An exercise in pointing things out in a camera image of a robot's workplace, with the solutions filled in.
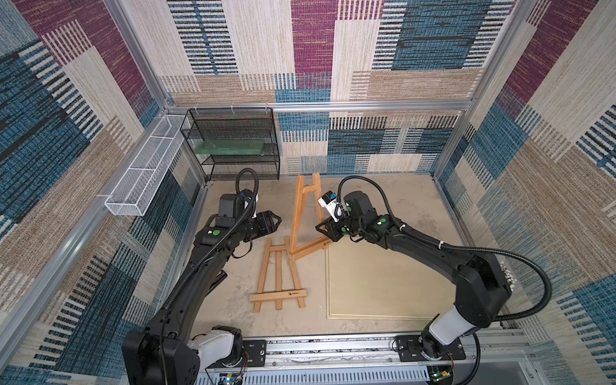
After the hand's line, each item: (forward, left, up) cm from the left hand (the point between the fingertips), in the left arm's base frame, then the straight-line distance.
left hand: (276, 221), depth 78 cm
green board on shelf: (+33, +20, +4) cm, 39 cm away
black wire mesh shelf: (+45, +20, +8) cm, 50 cm away
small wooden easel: (-16, 0, -22) cm, 27 cm away
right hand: (+1, -15, -6) cm, 17 cm away
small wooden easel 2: (-6, -14, -4) cm, 16 cm away
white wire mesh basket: (+17, +55, -3) cm, 58 cm away
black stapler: (-10, +22, -21) cm, 32 cm away
